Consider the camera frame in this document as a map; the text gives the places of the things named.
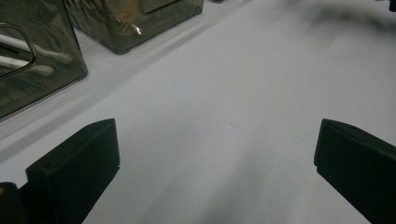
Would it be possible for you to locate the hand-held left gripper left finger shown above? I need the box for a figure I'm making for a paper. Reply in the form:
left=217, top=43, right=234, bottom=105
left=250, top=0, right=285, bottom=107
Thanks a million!
left=25, top=118, right=121, bottom=224

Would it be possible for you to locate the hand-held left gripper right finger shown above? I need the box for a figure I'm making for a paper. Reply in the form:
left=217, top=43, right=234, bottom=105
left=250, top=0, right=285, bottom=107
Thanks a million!
left=313, top=118, right=396, bottom=224

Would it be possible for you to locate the smoky translucent plastic bin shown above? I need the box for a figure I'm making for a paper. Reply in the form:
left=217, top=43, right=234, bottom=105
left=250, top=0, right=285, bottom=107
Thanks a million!
left=64, top=0, right=205, bottom=56
left=0, top=0, right=89, bottom=121

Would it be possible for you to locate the shiny metal spoon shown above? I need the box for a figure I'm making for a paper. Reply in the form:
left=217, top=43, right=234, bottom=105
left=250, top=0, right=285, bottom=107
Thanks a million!
left=122, top=21, right=144, bottom=37

